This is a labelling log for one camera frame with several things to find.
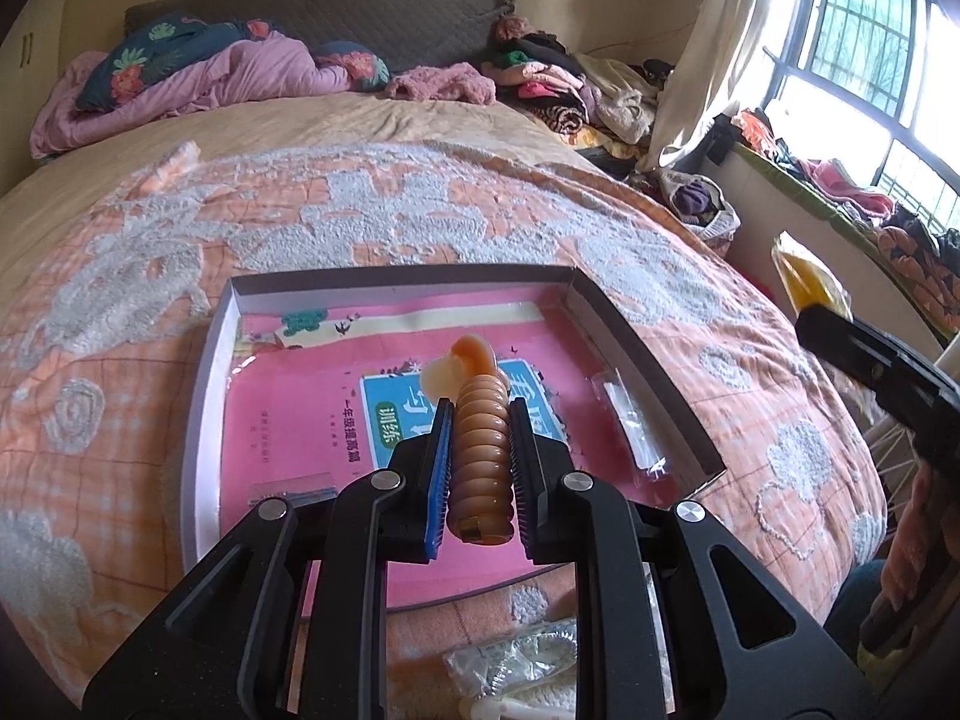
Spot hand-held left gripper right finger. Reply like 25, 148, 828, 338
506, 397, 875, 720

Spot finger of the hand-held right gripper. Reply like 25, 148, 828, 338
793, 302, 946, 410

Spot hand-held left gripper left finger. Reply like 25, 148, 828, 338
79, 397, 458, 720

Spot orange spiral hair tie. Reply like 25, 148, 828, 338
420, 334, 522, 547

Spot yellow plastic bag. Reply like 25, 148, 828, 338
772, 232, 854, 320

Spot shallow cardboard box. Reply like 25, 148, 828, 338
180, 264, 727, 616

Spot person's right forearm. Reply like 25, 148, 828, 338
859, 454, 960, 661

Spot pink book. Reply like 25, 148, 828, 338
225, 300, 676, 608

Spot clothes on window sill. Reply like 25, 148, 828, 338
731, 109, 960, 301

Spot printed clear plastic bag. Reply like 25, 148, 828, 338
442, 624, 580, 693

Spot basket of clothes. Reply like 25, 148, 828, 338
652, 165, 743, 256

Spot cream curtain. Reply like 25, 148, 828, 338
646, 0, 807, 173

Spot barred window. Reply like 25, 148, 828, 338
757, 0, 960, 233

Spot beige bed sheet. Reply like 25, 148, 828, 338
0, 86, 601, 256

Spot pink fluffy garment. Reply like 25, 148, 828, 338
386, 62, 497, 106

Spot pile of clothes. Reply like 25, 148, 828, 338
480, 15, 676, 166

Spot small floral pillow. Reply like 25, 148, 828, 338
311, 41, 392, 92

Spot purple duvet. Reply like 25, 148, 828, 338
30, 34, 353, 158

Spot grey quilted headboard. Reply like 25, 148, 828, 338
124, 0, 517, 76

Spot large floral pillow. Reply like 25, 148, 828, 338
94, 13, 290, 110

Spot white wardrobe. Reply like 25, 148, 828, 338
0, 0, 83, 196

